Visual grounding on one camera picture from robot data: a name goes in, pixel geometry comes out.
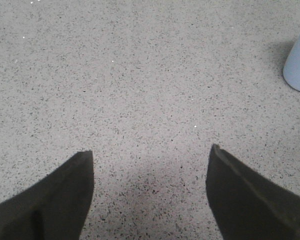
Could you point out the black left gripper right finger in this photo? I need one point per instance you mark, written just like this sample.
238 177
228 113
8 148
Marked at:
246 205

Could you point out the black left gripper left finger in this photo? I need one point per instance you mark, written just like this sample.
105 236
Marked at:
55 208

